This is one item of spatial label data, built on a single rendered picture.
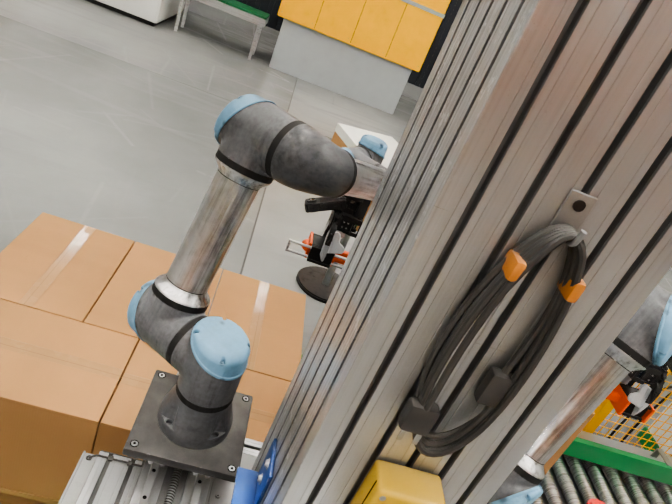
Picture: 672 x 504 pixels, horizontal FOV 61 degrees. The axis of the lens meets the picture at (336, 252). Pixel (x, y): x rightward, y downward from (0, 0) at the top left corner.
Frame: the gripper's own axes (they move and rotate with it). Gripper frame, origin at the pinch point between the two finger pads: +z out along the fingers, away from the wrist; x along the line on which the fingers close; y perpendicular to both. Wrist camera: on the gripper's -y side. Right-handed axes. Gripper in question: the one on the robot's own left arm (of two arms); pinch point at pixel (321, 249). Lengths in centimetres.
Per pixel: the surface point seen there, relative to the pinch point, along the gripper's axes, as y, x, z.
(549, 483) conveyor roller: 117, 6, 67
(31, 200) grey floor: -147, 170, 121
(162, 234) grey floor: -70, 180, 121
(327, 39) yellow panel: 3, 725, 54
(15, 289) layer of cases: -90, 25, 67
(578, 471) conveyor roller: 135, 17, 67
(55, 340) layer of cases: -69, 6, 67
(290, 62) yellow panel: -37, 725, 103
